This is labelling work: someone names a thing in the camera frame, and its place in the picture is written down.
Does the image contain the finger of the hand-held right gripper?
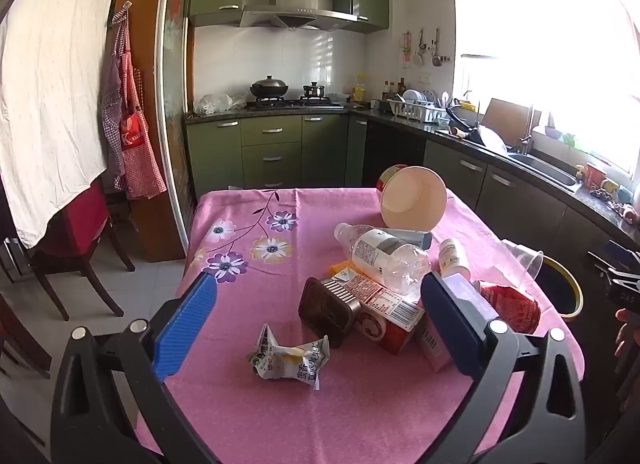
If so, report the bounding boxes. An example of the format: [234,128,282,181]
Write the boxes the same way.
[587,250,640,290]
[603,239,640,269]

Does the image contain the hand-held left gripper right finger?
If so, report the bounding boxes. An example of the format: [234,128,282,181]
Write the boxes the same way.
[420,271,586,464]

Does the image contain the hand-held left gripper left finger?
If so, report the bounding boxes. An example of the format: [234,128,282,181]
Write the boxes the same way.
[50,271,226,464]

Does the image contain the purple cardboard box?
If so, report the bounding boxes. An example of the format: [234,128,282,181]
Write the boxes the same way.
[417,271,501,372]

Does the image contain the yellow-rimmed trash bin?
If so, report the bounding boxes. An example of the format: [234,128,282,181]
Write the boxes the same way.
[540,254,584,319]

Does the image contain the small white bottle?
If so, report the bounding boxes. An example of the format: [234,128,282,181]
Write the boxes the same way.
[438,238,471,280]

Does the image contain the crushed red can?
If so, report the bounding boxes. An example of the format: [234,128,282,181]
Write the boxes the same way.
[475,280,542,335]

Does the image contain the red and white carton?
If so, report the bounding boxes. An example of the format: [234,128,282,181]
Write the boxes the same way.
[325,274,426,356]

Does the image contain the grey tube with blue cap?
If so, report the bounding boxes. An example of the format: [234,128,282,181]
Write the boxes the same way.
[385,227,432,250]

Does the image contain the clear plastic bottle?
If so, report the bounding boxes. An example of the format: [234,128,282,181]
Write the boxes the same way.
[333,223,432,295]

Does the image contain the clear plastic cup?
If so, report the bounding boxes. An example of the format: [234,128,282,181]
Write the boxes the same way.
[500,239,544,290]

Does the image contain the orange foam fruit net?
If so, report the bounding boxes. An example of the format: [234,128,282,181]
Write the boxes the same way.
[327,259,368,282]

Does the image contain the white wrapper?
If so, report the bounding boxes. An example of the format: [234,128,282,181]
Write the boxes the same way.
[246,323,331,391]

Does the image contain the paper noodle bowl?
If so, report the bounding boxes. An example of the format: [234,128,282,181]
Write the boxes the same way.
[376,164,448,230]

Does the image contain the brown plastic tray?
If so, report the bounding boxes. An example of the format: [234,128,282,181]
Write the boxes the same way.
[298,277,362,349]

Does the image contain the person's right hand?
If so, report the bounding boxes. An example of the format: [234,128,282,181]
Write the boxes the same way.
[615,308,640,360]

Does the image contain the red mug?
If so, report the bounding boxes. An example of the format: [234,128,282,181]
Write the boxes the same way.
[585,161,608,187]

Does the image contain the steel sink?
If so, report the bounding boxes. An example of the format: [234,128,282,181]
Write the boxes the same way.
[510,151,583,187]

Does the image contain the pink floral tablecloth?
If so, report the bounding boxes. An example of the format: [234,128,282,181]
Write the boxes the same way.
[135,187,586,464]

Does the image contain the wooden chair with red cover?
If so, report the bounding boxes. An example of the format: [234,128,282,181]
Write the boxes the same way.
[30,179,136,321]

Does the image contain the steel faucet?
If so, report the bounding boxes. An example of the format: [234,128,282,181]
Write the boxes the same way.
[517,104,536,155]

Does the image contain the red checkered apron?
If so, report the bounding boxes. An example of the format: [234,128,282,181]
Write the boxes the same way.
[117,7,167,200]

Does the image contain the dark wooden chair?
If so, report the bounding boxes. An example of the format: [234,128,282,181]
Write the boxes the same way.
[0,294,51,380]

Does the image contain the wooden cutting board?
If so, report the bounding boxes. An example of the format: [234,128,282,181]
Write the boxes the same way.
[482,98,538,137]

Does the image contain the kitchen base cabinets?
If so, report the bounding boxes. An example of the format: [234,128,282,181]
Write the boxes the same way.
[186,113,640,325]

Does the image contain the black frying pan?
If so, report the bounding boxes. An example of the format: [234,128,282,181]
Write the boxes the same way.
[445,105,482,134]

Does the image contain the black kitchen countertop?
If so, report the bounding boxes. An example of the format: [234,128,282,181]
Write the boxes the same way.
[185,103,640,245]

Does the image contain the white dish rack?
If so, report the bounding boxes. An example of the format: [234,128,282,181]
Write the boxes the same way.
[387,89,451,122]

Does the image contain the clear plastic bags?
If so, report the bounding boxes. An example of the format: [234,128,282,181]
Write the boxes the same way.
[194,93,248,116]

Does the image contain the kitchen window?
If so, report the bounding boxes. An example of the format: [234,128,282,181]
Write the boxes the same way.
[450,0,640,175]

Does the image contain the gas stove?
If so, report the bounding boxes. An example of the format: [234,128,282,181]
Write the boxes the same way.
[245,96,346,110]

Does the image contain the black wok with lid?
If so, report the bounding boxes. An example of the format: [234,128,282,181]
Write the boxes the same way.
[249,75,290,99]

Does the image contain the sliding glass door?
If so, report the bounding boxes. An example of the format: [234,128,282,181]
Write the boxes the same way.
[155,0,198,250]

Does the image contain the hanging kitchen utensils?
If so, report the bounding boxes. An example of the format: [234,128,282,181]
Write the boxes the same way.
[417,28,446,68]

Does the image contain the white hanging sheet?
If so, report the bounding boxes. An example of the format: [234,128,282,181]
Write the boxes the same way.
[0,0,131,249]

